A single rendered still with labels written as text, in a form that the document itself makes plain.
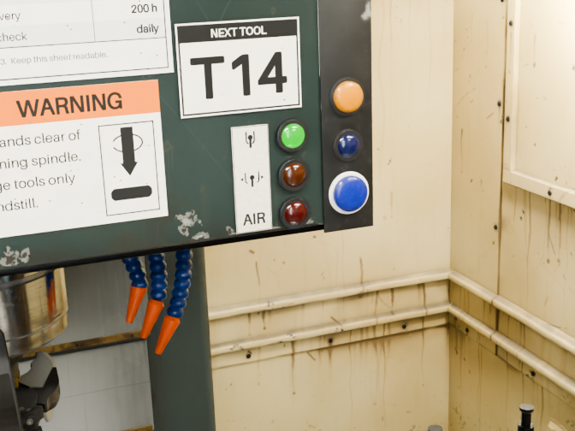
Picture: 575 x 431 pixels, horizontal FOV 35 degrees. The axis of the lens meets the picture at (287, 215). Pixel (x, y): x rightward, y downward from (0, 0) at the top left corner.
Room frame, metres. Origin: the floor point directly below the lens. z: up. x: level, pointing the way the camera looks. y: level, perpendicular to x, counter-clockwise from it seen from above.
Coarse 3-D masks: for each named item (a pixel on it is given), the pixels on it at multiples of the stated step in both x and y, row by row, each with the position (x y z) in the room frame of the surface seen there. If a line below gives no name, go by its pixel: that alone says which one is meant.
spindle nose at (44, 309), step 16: (32, 272) 0.77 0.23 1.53; (48, 272) 0.79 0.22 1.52; (64, 272) 0.82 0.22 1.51; (0, 288) 0.75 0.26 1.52; (16, 288) 0.76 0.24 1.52; (32, 288) 0.77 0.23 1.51; (48, 288) 0.79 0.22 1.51; (64, 288) 0.82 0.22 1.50; (0, 304) 0.75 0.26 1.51; (16, 304) 0.76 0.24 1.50; (32, 304) 0.77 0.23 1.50; (48, 304) 0.78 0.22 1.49; (64, 304) 0.81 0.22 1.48; (0, 320) 0.75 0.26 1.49; (16, 320) 0.75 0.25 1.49; (32, 320) 0.76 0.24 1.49; (48, 320) 0.78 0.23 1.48; (64, 320) 0.81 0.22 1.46; (16, 336) 0.75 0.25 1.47; (32, 336) 0.77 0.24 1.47; (48, 336) 0.78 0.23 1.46; (16, 352) 0.75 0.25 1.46
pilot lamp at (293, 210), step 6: (294, 204) 0.70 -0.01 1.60; (300, 204) 0.70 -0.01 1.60; (288, 210) 0.70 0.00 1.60; (294, 210) 0.70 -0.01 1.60; (300, 210) 0.70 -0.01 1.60; (306, 210) 0.71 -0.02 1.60; (288, 216) 0.70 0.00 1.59; (294, 216) 0.70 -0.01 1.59; (300, 216) 0.70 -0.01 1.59; (288, 222) 0.70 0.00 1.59; (294, 222) 0.70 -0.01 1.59; (300, 222) 0.70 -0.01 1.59
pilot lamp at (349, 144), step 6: (342, 138) 0.72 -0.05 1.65; (348, 138) 0.72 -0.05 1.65; (354, 138) 0.72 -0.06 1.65; (342, 144) 0.72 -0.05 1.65; (348, 144) 0.72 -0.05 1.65; (354, 144) 0.72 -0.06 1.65; (342, 150) 0.72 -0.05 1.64; (348, 150) 0.72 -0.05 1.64; (354, 150) 0.72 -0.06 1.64; (348, 156) 0.72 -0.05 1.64
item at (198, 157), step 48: (192, 0) 0.68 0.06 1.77; (240, 0) 0.70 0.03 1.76; (288, 0) 0.71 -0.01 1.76; (192, 144) 0.68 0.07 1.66; (192, 192) 0.68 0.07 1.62; (288, 192) 0.71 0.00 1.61; (0, 240) 0.63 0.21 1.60; (48, 240) 0.64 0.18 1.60; (96, 240) 0.65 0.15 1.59; (144, 240) 0.67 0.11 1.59; (192, 240) 0.68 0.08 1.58; (240, 240) 0.70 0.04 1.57
